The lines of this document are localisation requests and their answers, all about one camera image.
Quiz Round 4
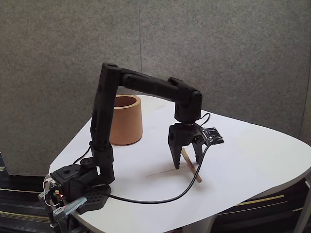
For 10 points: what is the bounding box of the brown cylindrical pen holder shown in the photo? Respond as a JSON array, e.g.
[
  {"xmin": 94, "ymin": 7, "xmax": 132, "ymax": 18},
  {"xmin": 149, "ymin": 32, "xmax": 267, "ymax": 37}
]
[{"xmin": 109, "ymin": 95, "xmax": 143, "ymax": 146}]

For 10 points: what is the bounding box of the tan wooden pen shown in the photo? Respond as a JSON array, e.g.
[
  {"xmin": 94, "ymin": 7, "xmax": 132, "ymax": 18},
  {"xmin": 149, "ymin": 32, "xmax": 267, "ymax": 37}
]
[{"xmin": 181, "ymin": 148, "xmax": 203, "ymax": 183}]

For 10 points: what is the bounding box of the bare camera circuit board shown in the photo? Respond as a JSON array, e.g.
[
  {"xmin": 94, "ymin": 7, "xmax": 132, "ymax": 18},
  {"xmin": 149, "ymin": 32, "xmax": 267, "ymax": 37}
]
[{"xmin": 200, "ymin": 127, "xmax": 225, "ymax": 146}]

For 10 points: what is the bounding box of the white table leg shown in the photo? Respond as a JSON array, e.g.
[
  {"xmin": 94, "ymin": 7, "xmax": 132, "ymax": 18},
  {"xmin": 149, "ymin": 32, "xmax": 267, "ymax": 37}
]
[
  {"xmin": 294, "ymin": 178, "xmax": 311, "ymax": 233},
  {"xmin": 182, "ymin": 213, "xmax": 219, "ymax": 233}
]

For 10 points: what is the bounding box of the grey metal table clamp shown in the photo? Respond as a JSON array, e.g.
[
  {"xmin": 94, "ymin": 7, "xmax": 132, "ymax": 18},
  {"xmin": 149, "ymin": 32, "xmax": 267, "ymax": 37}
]
[{"xmin": 38, "ymin": 196, "xmax": 87, "ymax": 230}]

